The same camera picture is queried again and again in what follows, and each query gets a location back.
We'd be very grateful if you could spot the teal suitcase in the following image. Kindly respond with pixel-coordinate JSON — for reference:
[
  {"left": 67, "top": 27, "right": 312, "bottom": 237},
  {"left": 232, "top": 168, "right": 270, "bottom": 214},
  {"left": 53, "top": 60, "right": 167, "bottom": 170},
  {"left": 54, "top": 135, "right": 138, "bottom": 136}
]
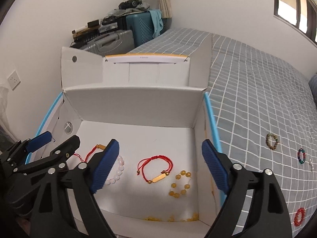
[{"left": 126, "top": 12, "right": 154, "bottom": 47}]

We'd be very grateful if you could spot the dark framed window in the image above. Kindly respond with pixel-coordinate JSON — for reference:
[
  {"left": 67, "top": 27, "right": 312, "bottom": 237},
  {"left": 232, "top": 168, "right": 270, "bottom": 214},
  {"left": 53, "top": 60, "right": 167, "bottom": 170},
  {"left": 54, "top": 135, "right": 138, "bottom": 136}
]
[{"left": 274, "top": 0, "right": 316, "bottom": 44}]

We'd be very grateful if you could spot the white cardboard box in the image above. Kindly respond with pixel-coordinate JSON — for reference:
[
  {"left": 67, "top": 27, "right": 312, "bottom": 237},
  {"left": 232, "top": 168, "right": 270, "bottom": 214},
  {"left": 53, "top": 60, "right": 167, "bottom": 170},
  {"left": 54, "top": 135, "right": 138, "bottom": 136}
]
[{"left": 27, "top": 39, "right": 222, "bottom": 237}]

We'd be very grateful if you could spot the pink bead bracelet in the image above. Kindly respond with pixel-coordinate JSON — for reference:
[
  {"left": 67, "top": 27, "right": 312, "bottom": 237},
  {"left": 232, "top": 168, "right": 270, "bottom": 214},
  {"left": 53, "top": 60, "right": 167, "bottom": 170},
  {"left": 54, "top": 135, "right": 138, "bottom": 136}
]
[{"left": 104, "top": 155, "right": 125, "bottom": 186}]

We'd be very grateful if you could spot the blue striped pillow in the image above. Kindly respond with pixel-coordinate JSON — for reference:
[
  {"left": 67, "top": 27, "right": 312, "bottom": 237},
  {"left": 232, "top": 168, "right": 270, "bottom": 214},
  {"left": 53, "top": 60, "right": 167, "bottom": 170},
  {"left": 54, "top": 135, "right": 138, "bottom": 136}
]
[{"left": 308, "top": 74, "right": 317, "bottom": 100}]

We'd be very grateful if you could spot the brown wooden bead bracelet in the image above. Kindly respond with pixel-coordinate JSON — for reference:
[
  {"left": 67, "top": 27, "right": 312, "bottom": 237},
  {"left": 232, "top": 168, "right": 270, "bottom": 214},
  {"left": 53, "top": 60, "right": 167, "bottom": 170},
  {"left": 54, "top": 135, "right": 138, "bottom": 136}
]
[{"left": 266, "top": 132, "right": 280, "bottom": 151}]

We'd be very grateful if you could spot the grey suitcase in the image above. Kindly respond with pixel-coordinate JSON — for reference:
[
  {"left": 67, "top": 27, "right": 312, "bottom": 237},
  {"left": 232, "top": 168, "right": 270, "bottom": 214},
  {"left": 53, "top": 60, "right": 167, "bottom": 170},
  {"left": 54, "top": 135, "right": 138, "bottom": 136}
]
[{"left": 80, "top": 30, "right": 135, "bottom": 57}]

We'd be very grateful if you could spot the yellow bead bracelet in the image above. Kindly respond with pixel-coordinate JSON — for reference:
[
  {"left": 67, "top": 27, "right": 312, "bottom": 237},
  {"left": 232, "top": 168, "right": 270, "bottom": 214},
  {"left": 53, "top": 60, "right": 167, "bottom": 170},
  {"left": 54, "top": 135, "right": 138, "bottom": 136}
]
[{"left": 169, "top": 170, "right": 192, "bottom": 199}]

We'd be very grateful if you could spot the red string gold plate bracelet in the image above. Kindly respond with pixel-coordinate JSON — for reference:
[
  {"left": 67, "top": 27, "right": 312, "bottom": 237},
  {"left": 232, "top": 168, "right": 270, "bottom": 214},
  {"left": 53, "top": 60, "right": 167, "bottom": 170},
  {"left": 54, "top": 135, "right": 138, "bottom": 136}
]
[{"left": 136, "top": 155, "right": 174, "bottom": 185}]

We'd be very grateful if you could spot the red bead bracelet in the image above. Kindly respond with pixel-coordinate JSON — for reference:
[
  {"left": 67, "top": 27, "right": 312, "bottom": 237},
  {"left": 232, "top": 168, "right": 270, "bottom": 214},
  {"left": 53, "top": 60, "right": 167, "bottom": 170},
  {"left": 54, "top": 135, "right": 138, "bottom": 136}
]
[{"left": 293, "top": 207, "right": 306, "bottom": 227}]

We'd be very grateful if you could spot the teal cloth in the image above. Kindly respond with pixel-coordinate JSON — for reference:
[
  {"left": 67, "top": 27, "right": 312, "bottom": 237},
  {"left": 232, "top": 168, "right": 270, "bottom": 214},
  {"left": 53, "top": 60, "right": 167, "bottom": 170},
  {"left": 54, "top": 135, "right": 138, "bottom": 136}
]
[{"left": 149, "top": 9, "right": 164, "bottom": 38}]

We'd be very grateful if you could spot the grey checked bed sheet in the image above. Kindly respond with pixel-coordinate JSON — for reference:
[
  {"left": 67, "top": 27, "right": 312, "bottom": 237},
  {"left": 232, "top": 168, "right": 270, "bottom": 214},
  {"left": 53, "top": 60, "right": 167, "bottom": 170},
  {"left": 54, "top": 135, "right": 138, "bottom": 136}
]
[{"left": 134, "top": 28, "right": 316, "bottom": 235}]

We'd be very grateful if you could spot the white wall socket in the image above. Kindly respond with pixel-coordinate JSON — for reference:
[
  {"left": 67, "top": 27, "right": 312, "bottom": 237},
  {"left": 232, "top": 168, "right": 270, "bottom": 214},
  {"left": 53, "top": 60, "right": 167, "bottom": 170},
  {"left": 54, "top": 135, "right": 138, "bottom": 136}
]
[{"left": 7, "top": 70, "right": 21, "bottom": 90}]

